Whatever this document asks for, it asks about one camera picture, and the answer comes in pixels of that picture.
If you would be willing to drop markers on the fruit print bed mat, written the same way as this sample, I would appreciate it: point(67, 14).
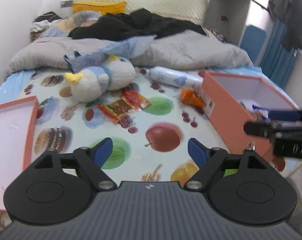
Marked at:
point(148, 145)

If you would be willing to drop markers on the pink box lid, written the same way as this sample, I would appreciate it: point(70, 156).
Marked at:
point(17, 126)

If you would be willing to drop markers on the blue curtain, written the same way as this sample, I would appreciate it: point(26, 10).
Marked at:
point(277, 63)

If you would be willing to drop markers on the blue white paper bag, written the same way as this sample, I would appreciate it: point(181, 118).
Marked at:
point(128, 49)

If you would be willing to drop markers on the brown red jerky snack packet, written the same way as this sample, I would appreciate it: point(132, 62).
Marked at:
point(129, 102)

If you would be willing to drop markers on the yellow pillow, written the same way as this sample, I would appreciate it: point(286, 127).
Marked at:
point(101, 7)

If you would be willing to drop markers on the blue chair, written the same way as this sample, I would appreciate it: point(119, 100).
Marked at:
point(252, 41)

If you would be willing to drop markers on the black clothing pile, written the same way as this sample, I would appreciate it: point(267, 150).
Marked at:
point(118, 27)

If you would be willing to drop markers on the white spray bottle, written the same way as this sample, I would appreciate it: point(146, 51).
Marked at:
point(174, 78)

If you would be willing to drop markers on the clothes heap by wall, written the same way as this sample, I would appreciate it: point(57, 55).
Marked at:
point(42, 23)

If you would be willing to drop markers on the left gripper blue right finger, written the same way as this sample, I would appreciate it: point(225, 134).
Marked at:
point(209, 162)

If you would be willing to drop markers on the blue spicy cabbage snack packet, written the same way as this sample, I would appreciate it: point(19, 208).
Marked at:
point(261, 114)

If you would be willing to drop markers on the white blue plush toy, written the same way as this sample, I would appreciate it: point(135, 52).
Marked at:
point(92, 82)

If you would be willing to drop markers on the grey duvet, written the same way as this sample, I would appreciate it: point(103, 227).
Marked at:
point(184, 51)

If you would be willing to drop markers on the orange snack packet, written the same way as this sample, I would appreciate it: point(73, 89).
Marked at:
point(192, 96)

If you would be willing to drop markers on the pink open storage box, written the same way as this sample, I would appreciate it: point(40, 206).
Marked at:
point(228, 105)

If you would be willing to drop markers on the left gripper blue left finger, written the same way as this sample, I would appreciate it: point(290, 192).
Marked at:
point(90, 162)

